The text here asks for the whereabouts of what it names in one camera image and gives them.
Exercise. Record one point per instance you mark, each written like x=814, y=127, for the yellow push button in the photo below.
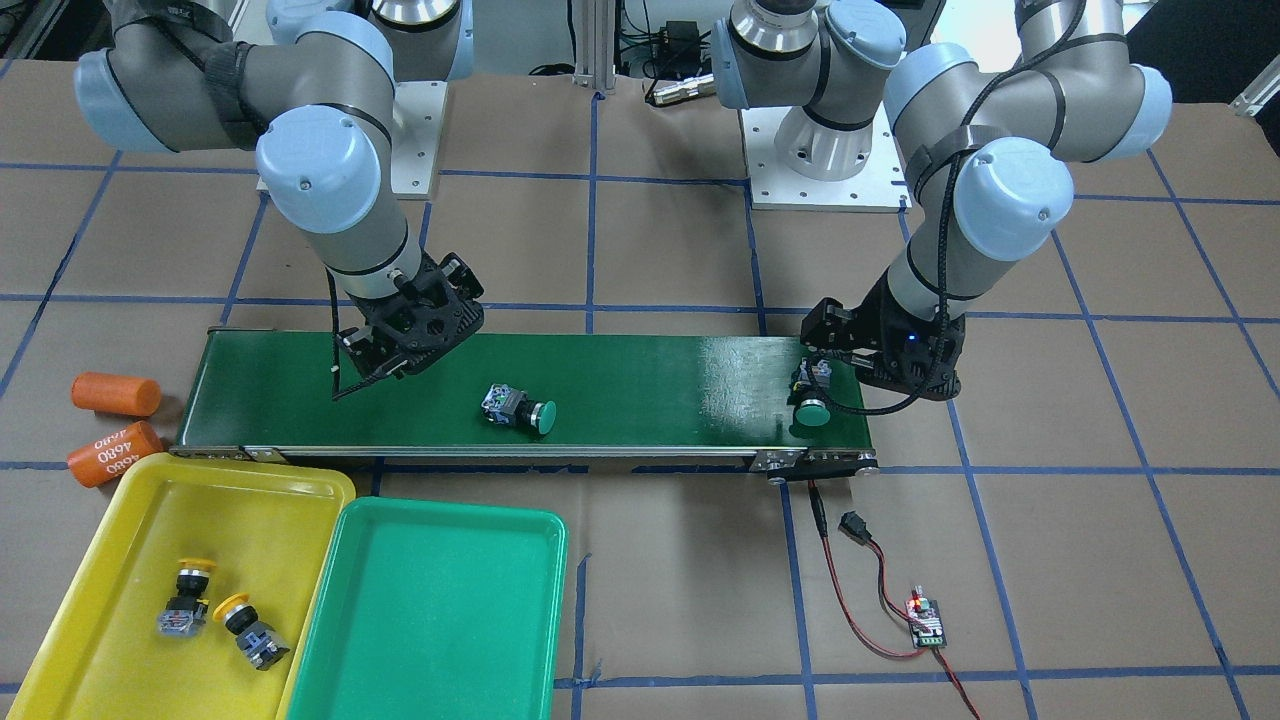
x=258, y=642
x=185, y=613

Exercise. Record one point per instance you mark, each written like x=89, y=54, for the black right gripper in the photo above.
x=372, y=352

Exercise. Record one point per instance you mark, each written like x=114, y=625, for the yellow plastic tray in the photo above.
x=267, y=529

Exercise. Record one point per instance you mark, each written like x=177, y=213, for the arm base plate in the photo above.
x=878, y=187
x=418, y=117

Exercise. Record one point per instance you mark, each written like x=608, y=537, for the green plastic tray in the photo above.
x=433, y=610

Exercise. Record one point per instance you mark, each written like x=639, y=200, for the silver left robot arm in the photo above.
x=986, y=155

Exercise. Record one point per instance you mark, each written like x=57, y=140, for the orange 4680 cylinder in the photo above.
x=109, y=457

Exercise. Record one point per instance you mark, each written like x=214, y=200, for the aluminium frame post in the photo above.
x=595, y=25

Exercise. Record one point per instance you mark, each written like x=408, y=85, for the green conveyor belt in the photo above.
x=265, y=395

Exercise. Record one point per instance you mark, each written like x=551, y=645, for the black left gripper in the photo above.
x=873, y=318

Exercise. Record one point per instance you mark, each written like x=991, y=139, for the green push button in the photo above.
x=511, y=407
x=809, y=384

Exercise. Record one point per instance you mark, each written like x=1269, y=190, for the plain orange cylinder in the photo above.
x=117, y=394

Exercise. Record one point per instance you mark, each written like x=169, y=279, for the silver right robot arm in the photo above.
x=316, y=108

